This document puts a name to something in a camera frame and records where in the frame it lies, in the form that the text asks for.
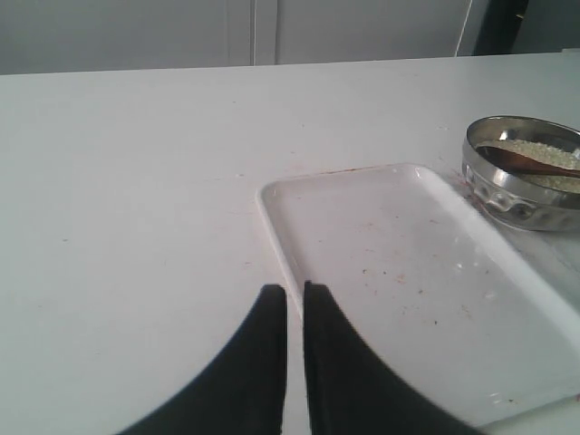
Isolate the white rectangular plastic tray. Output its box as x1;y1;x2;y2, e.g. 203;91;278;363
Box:
256;164;579;434

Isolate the white cabinet behind table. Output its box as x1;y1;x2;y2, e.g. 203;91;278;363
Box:
0;0;531;76

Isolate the wide steel rice bowl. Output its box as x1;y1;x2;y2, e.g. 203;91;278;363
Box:
461;116;579;231

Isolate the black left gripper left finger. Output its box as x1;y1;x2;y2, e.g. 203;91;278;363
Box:
123;285;287;434

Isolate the brown wooden spoon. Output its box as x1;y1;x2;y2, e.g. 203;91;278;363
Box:
476;146;579;179

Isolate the white rice in bowl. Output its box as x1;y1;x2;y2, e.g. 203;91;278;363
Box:
477;140;579;193

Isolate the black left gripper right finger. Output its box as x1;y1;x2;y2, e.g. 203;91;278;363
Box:
303;281;480;434

